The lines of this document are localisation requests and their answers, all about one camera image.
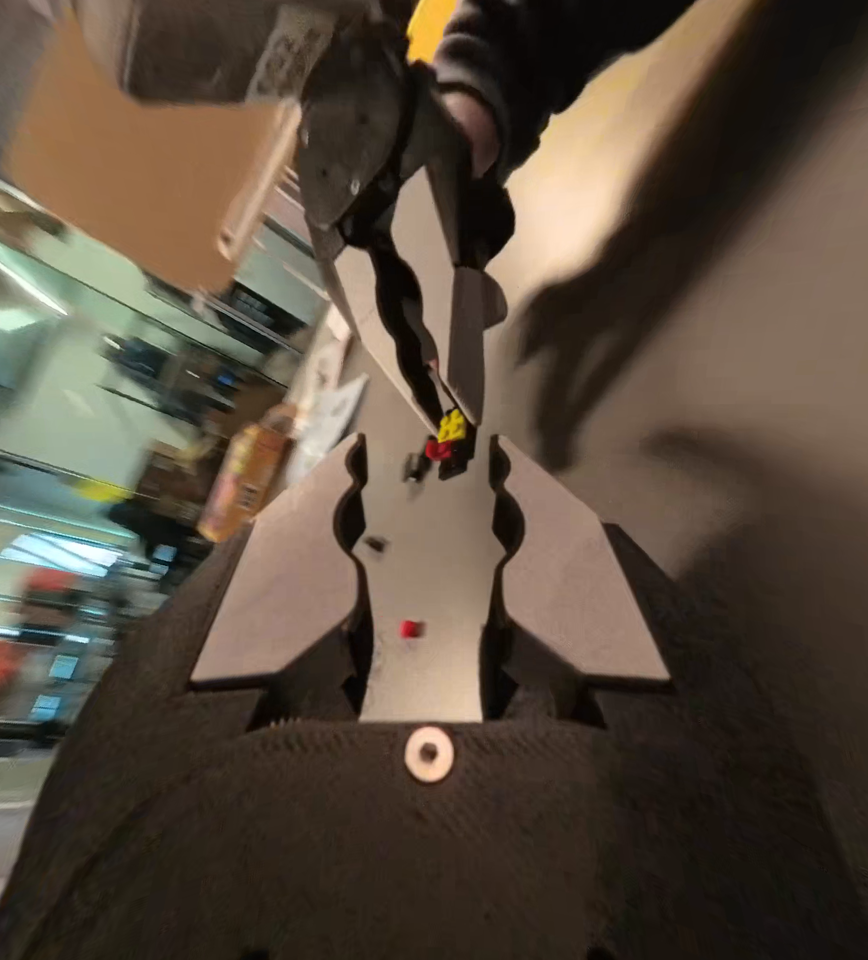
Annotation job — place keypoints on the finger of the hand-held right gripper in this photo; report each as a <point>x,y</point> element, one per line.
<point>366,315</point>
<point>467,337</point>

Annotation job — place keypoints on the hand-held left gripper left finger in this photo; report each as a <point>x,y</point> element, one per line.
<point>284,600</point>

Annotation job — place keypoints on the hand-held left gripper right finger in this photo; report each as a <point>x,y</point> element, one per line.
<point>576,600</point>

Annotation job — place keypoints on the small yellow brick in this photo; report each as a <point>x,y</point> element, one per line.
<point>446,429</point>

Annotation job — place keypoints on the small red brick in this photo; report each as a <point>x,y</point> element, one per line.
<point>437,448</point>
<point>409,628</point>

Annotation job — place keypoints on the black brick block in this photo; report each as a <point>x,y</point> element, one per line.
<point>455,465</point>

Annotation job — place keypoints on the person's right forearm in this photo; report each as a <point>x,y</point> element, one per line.
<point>539,45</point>

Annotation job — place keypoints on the person's right hand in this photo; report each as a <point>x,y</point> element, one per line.
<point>479,127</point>

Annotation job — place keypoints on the open instruction booklet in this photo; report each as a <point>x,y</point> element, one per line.
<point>340,420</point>

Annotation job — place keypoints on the black clip brick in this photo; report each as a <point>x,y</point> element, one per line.
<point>377,544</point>

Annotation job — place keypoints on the orange cardboard toy box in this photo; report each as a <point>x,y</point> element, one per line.
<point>246,480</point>

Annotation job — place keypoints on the wooden book stand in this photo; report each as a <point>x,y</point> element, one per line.
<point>141,150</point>

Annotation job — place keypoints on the yellow tag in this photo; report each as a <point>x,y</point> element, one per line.
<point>100,491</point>

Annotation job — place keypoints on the small red black case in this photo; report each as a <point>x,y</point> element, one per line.
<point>48,589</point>

